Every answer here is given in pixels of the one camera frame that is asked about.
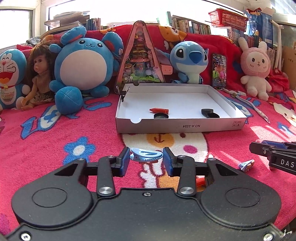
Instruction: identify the blue paper bag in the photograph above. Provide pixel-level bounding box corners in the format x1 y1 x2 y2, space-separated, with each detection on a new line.
244 8 273 49

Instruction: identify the light blue hair clip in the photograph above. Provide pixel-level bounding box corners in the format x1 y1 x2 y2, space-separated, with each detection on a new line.
130 148 163 163

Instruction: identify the black round lid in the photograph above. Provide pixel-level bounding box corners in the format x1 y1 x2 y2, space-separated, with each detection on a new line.
154 113 169 119

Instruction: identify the red patterned blanket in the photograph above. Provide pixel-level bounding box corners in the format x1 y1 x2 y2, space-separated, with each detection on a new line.
1 90 295 235

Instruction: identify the blue round mouse plush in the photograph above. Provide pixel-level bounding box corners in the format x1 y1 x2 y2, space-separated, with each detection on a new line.
49 26 124 115

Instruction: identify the orange toy piece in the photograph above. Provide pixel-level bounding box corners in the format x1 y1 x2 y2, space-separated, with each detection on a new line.
196 176 206 187

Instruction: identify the white cardboard box tray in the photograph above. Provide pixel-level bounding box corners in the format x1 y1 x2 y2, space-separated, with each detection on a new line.
115 83 246 133

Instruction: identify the red plastic basket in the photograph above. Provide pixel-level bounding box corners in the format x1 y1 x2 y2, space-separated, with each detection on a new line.
208 9 248 31

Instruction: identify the black binder clip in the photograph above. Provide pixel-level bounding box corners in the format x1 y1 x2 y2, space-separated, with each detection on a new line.
116 86 130 102

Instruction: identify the grey lanyard strap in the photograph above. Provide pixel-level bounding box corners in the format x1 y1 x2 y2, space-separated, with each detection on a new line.
222 87 271 125

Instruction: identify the pink bunny plush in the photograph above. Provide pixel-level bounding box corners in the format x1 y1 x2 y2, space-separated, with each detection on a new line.
238 37 272 101

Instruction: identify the brown-haired doll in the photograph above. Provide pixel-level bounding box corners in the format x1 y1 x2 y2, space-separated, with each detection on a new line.
21 42 56 110

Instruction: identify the pink triangular toy box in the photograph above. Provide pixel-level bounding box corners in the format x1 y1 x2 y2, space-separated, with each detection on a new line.
114 21 173 93

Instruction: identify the blue Stitch plush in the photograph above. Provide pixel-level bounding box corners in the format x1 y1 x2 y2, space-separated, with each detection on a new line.
155 41 209 84

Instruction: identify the row of books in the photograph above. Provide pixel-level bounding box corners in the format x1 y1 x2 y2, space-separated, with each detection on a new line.
166 11 211 35

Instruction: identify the small blue orange hair clip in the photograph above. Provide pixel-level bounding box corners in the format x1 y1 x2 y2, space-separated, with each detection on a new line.
238 159 255 173

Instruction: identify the black round open case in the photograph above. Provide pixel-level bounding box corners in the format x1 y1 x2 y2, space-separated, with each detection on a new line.
201 108 220 118

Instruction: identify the Doraemon plush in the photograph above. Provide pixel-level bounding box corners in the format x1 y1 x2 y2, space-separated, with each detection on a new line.
0 49 31 110

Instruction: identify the smartphone with lit screen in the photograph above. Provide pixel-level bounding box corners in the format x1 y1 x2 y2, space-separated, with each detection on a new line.
212 53 227 89

